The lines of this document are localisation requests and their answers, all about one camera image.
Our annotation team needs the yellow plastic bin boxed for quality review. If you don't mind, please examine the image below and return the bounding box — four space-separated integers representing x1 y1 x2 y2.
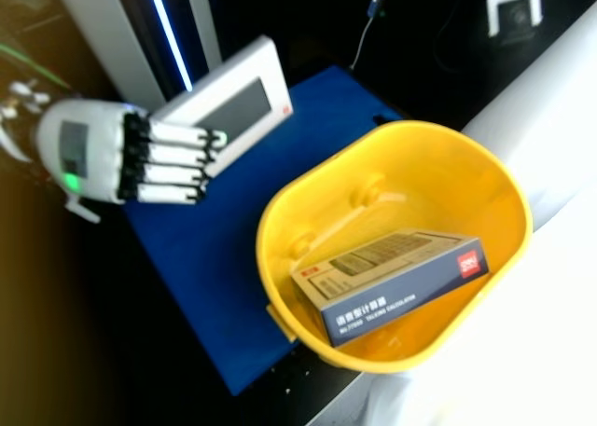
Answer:
255 119 535 376

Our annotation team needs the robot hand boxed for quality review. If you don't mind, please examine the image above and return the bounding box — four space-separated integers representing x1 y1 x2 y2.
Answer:
35 98 230 209

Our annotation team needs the thin cable with blue plug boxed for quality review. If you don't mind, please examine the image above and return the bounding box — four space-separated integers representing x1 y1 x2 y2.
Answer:
348 0 392 72

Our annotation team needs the white box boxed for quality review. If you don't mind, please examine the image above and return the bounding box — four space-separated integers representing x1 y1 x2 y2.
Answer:
150 34 296 181

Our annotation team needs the navy calculator box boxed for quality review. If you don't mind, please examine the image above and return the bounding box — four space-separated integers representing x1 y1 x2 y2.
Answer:
290 227 492 349

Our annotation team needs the blue light strip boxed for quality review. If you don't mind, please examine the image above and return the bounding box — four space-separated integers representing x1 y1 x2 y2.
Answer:
143 0 195 93

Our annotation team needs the blue board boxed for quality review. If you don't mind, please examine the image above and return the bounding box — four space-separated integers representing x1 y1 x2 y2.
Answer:
122 64 405 397

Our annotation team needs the white upright column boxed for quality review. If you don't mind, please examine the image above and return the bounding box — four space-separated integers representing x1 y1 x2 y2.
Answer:
48 0 224 111

